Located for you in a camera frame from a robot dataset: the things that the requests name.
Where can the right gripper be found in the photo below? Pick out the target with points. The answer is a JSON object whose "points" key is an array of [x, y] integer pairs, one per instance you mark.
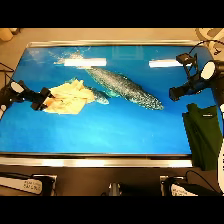
{"points": [[181, 90]]}

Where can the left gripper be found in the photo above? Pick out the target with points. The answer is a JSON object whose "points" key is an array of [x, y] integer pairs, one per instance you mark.
{"points": [[40, 99]]}

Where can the cream garment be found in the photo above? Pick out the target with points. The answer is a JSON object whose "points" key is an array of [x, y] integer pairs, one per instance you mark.
{"points": [[71, 98]]}

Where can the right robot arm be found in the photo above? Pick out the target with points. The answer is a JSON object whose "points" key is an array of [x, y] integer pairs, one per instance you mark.
{"points": [[210, 70]]}

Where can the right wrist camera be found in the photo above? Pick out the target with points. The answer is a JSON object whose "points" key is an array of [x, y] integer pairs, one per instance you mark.
{"points": [[186, 60]]}

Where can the silver frame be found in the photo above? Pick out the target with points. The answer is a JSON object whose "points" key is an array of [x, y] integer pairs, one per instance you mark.
{"points": [[100, 162]]}

